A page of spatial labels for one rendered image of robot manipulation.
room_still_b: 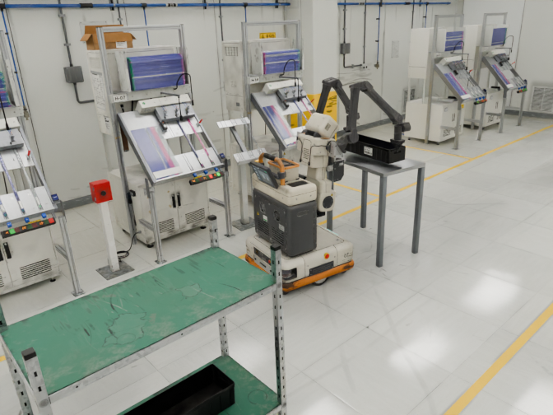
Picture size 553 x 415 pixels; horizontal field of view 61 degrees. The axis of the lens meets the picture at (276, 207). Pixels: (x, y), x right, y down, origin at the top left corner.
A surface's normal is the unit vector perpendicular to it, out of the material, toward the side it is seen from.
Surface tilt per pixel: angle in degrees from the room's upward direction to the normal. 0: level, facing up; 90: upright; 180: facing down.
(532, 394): 0
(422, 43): 90
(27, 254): 90
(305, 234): 90
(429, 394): 0
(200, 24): 90
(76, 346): 0
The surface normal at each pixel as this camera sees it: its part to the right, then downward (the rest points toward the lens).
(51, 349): -0.04, -0.93
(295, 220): 0.52, 0.30
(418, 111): -0.75, 0.27
